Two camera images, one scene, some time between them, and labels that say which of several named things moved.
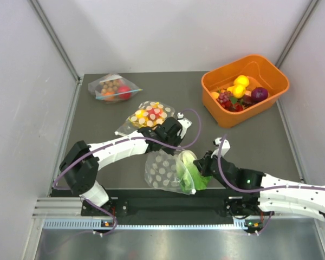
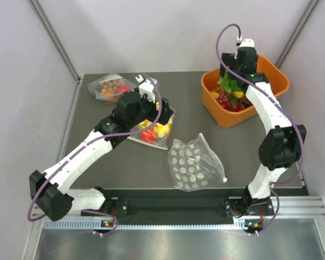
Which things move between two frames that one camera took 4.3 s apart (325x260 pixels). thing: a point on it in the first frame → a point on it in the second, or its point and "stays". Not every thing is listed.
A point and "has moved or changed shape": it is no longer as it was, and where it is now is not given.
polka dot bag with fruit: x=148 y=114 has moved or changed shape
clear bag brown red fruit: x=112 y=88 stays
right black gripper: x=203 y=163 → x=229 y=59
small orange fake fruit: x=215 y=95 stays
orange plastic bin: x=261 y=73 stays
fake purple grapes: x=224 y=96 stays
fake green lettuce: x=189 y=177 → x=228 y=85
